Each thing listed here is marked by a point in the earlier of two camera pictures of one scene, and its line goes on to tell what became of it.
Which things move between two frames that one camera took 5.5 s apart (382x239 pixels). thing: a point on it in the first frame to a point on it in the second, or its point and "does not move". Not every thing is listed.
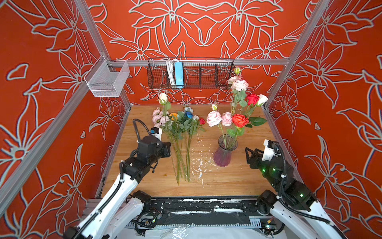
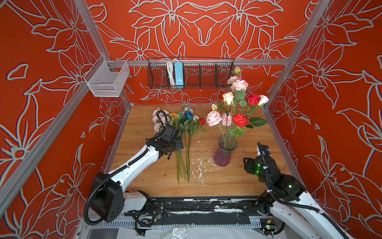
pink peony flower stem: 223,120 does not move
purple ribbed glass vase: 227,144 does not move
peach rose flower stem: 163,100 to 228,98
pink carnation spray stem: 238,85 does not move
